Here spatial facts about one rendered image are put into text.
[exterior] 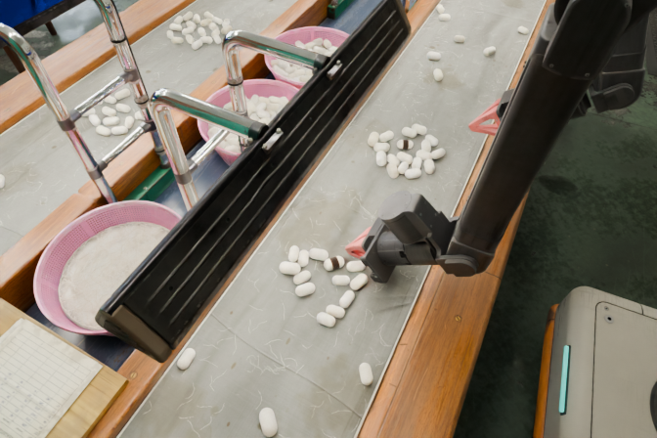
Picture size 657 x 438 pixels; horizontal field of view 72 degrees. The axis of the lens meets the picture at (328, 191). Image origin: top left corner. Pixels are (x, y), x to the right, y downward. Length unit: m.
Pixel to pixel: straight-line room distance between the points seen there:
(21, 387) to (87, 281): 0.20
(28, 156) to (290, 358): 0.74
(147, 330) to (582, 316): 1.25
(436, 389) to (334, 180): 0.45
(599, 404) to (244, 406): 0.93
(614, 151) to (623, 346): 1.19
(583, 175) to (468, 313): 1.55
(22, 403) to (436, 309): 0.62
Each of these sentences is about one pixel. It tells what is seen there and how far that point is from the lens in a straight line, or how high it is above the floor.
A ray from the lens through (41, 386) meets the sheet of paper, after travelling 0.81.
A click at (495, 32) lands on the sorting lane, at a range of 1.50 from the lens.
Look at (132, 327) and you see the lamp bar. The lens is 0.43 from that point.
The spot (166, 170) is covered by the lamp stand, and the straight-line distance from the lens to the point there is 1.06.
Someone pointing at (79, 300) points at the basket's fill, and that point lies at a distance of 0.91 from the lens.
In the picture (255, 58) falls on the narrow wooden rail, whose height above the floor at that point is 0.76.
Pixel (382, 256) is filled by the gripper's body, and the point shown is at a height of 0.83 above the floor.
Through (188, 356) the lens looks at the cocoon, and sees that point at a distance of 0.77.
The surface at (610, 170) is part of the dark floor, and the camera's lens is 2.36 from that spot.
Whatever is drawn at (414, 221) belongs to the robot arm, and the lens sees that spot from 0.65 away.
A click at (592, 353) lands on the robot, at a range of 1.44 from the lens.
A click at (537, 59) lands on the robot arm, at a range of 0.43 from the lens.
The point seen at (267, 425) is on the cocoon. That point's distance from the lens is 0.72.
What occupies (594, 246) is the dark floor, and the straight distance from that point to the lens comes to 2.03.
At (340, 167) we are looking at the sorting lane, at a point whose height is 0.74.
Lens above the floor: 1.46
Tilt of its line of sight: 50 degrees down
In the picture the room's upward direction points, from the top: 1 degrees clockwise
